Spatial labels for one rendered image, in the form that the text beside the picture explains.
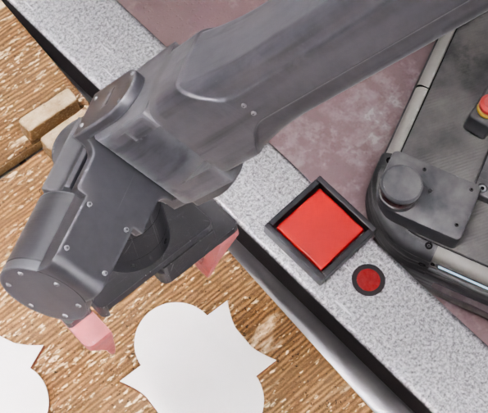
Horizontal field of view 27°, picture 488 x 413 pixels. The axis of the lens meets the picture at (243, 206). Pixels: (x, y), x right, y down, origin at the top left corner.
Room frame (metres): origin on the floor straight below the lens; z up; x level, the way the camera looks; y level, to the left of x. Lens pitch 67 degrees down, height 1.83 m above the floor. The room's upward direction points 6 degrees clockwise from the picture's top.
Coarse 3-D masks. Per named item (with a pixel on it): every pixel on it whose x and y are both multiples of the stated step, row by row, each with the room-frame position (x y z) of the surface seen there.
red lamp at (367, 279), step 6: (366, 270) 0.33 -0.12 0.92; (372, 270) 0.33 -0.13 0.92; (360, 276) 0.32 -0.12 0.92; (366, 276) 0.33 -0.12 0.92; (372, 276) 0.33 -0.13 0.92; (378, 276) 0.33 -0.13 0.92; (360, 282) 0.32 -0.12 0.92; (366, 282) 0.32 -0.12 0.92; (372, 282) 0.32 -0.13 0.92; (378, 282) 0.32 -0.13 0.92; (366, 288) 0.31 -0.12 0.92; (372, 288) 0.31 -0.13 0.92
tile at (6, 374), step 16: (0, 336) 0.22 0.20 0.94; (0, 352) 0.21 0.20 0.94; (16, 352) 0.21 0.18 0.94; (32, 352) 0.21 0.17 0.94; (0, 368) 0.20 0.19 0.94; (16, 368) 0.20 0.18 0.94; (32, 368) 0.20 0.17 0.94; (0, 384) 0.18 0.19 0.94; (16, 384) 0.18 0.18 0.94; (32, 384) 0.18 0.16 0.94; (0, 400) 0.17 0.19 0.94; (16, 400) 0.17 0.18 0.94; (32, 400) 0.17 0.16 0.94; (48, 400) 0.17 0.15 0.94
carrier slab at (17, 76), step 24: (0, 0) 0.57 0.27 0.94; (0, 24) 0.54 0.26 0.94; (0, 48) 0.52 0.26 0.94; (24, 48) 0.52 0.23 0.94; (0, 72) 0.49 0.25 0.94; (24, 72) 0.49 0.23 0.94; (48, 72) 0.50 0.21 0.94; (0, 96) 0.46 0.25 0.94; (24, 96) 0.47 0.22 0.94; (48, 96) 0.47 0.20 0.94; (0, 120) 0.44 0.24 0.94; (0, 144) 0.41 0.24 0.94; (24, 144) 0.41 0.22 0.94; (0, 168) 0.39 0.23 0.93
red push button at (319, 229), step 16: (320, 192) 0.40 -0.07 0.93; (304, 208) 0.38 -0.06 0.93; (320, 208) 0.38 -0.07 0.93; (336, 208) 0.39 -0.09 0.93; (288, 224) 0.36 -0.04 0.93; (304, 224) 0.37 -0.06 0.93; (320, 224) 0.37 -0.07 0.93; (336, 224) 0.37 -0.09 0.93; (352, 224) 0.37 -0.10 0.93; (288, 240) 0.35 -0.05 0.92; (304, 240) 0.35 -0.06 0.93; (320, 240) 0.35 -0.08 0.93; (336, 240) 0.35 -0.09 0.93; (352, 240) 0.36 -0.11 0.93; (320, 256) 0.34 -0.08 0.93; (336, 256) 0.34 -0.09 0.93
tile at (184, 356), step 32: (160, 320) 0.25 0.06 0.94; (192, 320) 0.26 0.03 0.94; (224, 320) 0.26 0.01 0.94; (160, 352) 0.22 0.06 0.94; (192, 352) 0.23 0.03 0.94; (224, 352) 0.23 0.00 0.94; (256, 352) 0.23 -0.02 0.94; (128, 384) 0.19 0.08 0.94; (160, 384) 0.20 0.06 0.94; (192, 384) 0.20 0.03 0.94; (224, 384) 0.20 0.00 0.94; (256, 384) 0.20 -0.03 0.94
